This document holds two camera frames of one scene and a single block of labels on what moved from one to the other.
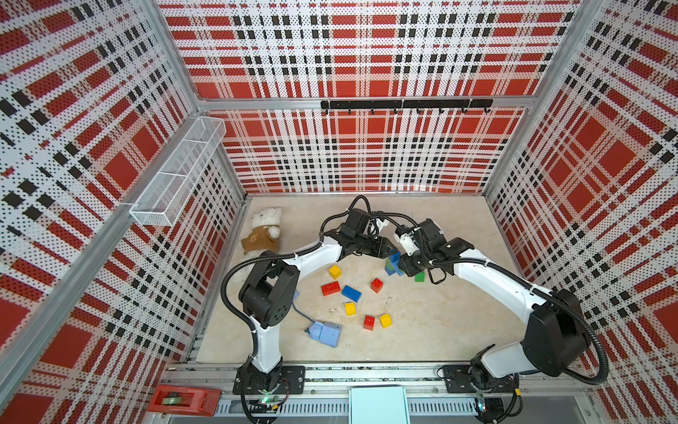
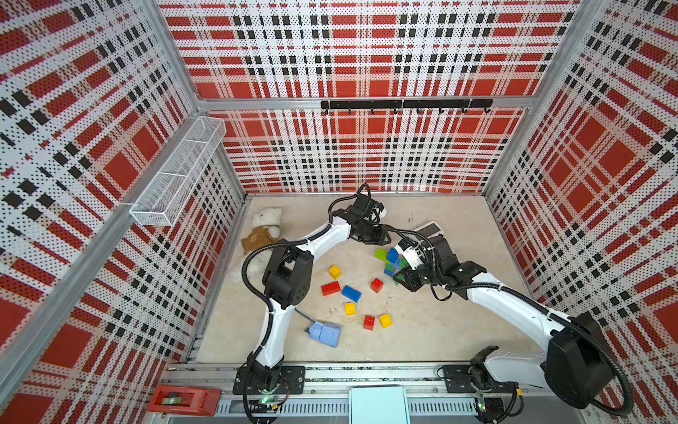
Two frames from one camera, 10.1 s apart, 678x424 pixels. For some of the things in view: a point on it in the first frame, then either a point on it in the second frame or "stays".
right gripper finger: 412,264 to 410,279
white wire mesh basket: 161,200 stays
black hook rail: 463,104 stays
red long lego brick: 331,288 stays
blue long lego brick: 351,293 stays
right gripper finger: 447,268 to 440,292
